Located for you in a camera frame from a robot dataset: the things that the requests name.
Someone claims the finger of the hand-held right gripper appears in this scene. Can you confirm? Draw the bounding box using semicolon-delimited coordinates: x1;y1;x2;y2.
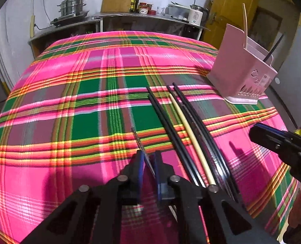
249;123;301;163

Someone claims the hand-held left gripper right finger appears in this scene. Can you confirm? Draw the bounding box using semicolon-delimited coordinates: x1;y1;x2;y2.
153;150;279;244

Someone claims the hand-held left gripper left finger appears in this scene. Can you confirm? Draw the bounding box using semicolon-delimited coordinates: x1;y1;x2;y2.
21;150;146;244

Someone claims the thin grey chopstick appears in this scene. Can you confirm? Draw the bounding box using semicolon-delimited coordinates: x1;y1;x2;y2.
131;128;156;178

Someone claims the cream chopstick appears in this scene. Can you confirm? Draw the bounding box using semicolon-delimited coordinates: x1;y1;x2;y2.
168;94;216;186
243;3;248;50

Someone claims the pink utensil holder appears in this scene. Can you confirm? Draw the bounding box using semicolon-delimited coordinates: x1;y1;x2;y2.
207;23;278;105

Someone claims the grey refrigerator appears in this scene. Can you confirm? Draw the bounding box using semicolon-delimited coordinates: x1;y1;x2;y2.
267;25;301;131

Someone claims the pink green plaid tablecloth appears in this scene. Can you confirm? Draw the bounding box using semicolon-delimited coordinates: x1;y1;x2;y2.
0;30;301;244

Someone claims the yellow wooden door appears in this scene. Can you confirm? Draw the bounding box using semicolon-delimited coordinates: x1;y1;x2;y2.
203;0;261;49

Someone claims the white electric kettle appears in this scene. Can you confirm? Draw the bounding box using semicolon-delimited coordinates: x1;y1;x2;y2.
187;4;210;26

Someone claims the white storage box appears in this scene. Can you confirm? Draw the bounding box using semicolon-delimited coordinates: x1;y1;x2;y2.
164;3;192;20

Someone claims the tall steel counter shelf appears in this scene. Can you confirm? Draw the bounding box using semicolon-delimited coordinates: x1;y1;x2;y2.
91;11;210;41

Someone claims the red lid jar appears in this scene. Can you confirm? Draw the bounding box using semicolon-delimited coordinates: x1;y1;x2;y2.
139;2;153;15

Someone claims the low steel counter shelf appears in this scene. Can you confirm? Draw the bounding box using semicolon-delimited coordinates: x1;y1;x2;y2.
28;20;100;59

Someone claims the black induction cooker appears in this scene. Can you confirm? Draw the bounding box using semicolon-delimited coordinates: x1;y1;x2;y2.
50;11;90;27

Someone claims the steel steamer pot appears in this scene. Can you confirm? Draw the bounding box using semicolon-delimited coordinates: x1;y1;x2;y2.
57;0;88;18

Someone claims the yellow door frame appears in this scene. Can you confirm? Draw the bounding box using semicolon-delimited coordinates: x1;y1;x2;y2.
256;0;301;58

